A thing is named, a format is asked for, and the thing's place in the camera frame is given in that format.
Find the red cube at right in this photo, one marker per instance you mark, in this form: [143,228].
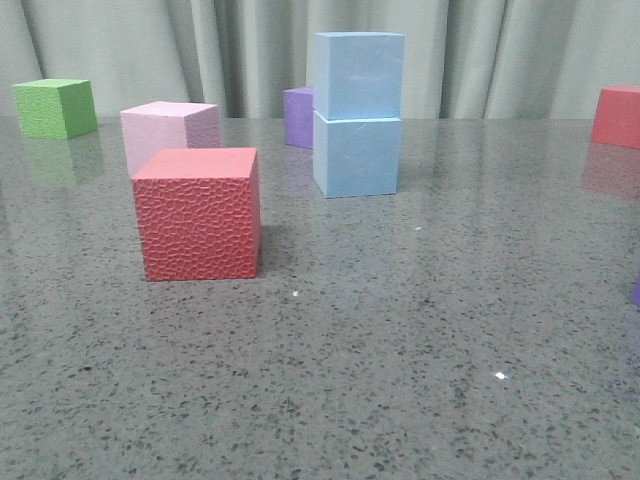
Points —
[616,120]

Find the large red textured cube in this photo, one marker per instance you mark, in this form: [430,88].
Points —
[198,213]

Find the pink foam cube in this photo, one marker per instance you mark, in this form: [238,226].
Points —
[162,124]

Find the light blue foam cube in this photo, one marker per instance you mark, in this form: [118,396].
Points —
[356,157]

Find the purple foam cube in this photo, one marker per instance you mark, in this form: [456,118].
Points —
[298,116]

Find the purple cube at edge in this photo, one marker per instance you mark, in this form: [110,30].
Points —
[635,297]

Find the green foam cube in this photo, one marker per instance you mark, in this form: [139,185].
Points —
[55,108]

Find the grey-green curtain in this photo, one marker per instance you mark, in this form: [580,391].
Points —
[463,59]

